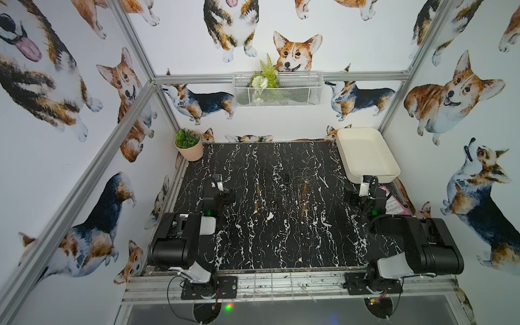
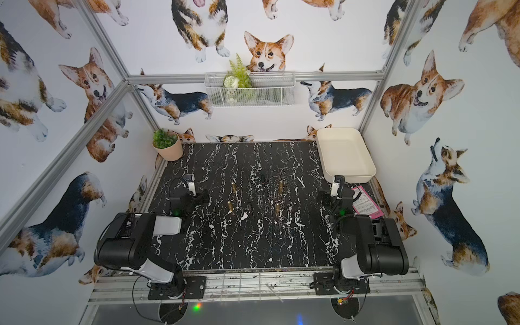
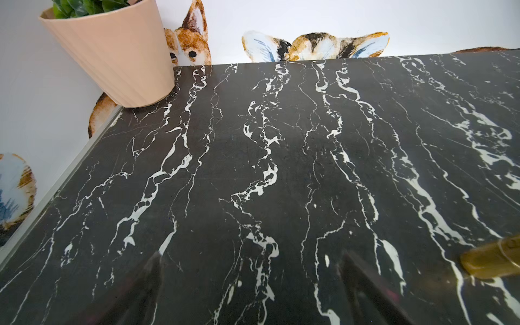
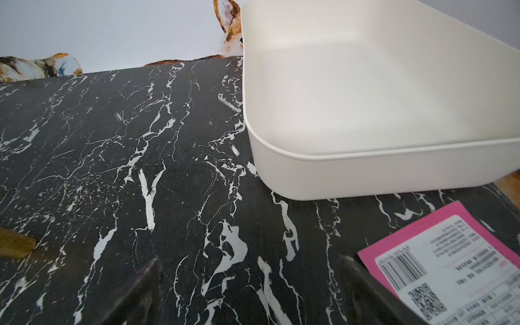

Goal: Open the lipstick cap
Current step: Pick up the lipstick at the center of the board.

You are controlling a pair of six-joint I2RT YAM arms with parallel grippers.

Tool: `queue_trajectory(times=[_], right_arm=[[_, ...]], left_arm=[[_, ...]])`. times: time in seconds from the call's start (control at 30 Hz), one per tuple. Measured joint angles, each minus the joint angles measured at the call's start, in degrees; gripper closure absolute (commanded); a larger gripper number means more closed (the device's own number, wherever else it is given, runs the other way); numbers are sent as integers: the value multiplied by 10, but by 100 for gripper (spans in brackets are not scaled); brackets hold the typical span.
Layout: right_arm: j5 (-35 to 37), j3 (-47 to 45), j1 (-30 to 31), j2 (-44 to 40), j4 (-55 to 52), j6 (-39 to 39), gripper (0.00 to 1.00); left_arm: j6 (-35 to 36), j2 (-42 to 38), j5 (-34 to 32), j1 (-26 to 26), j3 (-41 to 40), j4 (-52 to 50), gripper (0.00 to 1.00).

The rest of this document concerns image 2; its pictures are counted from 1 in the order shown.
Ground pink card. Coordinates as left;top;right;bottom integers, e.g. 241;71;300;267
353;186;384;219

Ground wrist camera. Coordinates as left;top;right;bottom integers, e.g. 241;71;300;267
330;175;345;199
182;174;196;196

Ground potted green plant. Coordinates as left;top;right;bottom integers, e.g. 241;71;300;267
152;129;183;162

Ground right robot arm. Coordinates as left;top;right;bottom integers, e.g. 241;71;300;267
317;186;409;280

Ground white wire basket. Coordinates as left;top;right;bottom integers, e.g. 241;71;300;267
204;72;296;108

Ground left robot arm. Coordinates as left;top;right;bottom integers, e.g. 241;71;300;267
94;174;207;290

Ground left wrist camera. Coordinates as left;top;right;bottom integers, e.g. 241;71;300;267
182;174;196;196

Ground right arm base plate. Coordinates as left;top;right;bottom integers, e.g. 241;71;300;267
309;273;371;295

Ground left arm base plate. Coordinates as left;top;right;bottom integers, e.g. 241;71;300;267
148;276;207;301

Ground cream rectangular tray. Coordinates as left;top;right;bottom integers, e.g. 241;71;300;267
316;128;376;184

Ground green fern with white flower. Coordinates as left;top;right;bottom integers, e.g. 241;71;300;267
223;54;253;104

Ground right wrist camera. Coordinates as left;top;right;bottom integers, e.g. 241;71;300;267
330;175;345;199

